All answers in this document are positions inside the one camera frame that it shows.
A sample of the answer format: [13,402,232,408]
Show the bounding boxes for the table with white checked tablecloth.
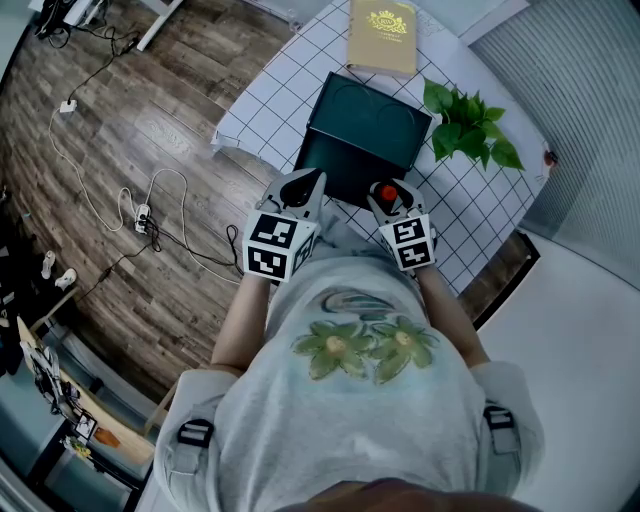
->
[210,0,552,297]

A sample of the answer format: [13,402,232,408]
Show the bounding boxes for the person's left forearm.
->
[210,273,275,375]

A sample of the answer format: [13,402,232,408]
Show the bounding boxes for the person's grey trousers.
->
[313,208,387,262]

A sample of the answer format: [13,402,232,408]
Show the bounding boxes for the wooden side desk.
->
[16,313,157,467]

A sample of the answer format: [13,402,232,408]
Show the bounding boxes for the person's right forearm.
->
[414,263,492,370]

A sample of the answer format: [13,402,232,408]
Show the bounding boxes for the black cable with adapter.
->
[142,219,245,277]

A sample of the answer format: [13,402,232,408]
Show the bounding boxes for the glass partition with blinds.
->
[468,0,640,292]

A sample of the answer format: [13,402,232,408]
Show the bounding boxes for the small orange object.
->
[93,426,122,449]

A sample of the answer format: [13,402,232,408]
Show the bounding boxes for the white power strip with plugs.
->
[133,203,153,236]

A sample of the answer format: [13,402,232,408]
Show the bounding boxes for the white metal-frame desk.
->
[27,0,185,53]

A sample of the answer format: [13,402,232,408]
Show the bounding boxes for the dark green box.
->
[293,70,434,212]

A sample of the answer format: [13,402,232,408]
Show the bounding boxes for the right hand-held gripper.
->
[367,178,438,273]

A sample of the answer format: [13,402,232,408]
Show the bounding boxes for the pile of cables and gadgets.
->
[19,338,82,417]

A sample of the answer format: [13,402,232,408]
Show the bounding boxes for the black gear on white desk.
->
[33,0,109,39]

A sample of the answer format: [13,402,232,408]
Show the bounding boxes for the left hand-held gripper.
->
[242,167,328,285]

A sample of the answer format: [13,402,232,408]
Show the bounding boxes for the small red object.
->
[369,181,400,204]

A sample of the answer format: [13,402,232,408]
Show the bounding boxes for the black strap buckle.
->
[176,418,216,449]
[482,405,516,432]

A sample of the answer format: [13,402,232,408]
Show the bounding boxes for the small yellow green toy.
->
[61,434,93,459]

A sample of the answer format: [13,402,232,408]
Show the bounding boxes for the green potted plant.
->
[422,77,526,173]

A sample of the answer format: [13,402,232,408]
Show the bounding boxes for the thin black floor cable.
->
[74,242,162,304]

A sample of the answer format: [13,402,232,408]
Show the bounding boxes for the yellow hardcover book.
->
[345,0,419,78]

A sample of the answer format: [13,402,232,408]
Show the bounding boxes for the black cable from white desk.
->
[67,22,144,102]

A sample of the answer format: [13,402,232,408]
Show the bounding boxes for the person's grey floral shirt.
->
[153,253,547,512]

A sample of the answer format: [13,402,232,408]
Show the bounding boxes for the small framed picture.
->
[73,413,99,442]

